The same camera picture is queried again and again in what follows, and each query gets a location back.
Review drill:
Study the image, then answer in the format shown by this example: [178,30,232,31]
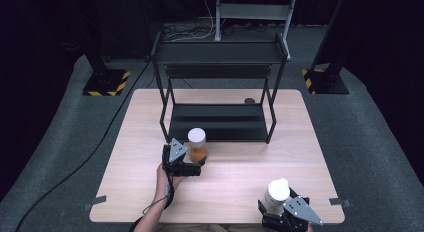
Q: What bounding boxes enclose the bundle of floor cables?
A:
[162,16,288,42]

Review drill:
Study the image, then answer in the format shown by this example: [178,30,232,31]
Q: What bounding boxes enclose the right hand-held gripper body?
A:
[261,191,324,232]

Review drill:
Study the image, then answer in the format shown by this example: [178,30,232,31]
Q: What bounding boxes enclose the black stand with striped base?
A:
[78,41,132,97]
[301,0,350,95]

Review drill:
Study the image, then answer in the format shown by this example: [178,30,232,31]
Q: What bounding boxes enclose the jar of orange powder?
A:
[187,127,209,164]

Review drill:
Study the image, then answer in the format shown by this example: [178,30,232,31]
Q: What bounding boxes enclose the black metal shelf rack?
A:
[150,31,289,145]

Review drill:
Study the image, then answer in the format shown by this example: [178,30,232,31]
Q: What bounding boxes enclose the grey metal stand frame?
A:
[214,0,299,61]

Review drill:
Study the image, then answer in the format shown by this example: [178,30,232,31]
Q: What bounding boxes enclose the grey tape strip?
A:
[83,195,107,211]
[328,197,352,208]

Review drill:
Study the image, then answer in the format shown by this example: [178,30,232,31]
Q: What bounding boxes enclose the person's left hand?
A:
[155,163,184,200]

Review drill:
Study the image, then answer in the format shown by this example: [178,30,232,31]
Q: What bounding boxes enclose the long black floor cable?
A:
[14,58,153,232]

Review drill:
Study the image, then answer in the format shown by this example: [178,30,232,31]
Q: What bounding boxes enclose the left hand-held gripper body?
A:
[162,137,203,177]

